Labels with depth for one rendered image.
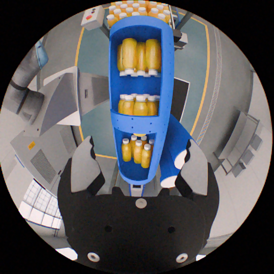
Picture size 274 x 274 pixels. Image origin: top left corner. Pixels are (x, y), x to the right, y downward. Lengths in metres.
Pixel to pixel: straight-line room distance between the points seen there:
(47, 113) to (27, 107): 0.11
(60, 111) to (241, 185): 3.81
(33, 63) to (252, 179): 3.75
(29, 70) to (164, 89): 0.46
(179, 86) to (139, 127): 1.26
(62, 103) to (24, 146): 1.26
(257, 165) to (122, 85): 3.46
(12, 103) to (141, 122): 0.50
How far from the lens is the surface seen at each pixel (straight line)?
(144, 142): 0.61
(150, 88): 0.55
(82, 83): 0.55
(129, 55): 0.41
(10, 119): 2.78
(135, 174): 0.67
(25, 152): 1.61
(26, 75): 0.38
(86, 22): 0.70
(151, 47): 0.43
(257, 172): 3.36
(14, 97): 0.42
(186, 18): 1.01
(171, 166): 1.06
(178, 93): 1.49
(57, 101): 0.40
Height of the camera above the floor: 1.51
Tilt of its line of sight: 57 degrees down
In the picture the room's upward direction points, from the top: 174 degrees counter-clockwise
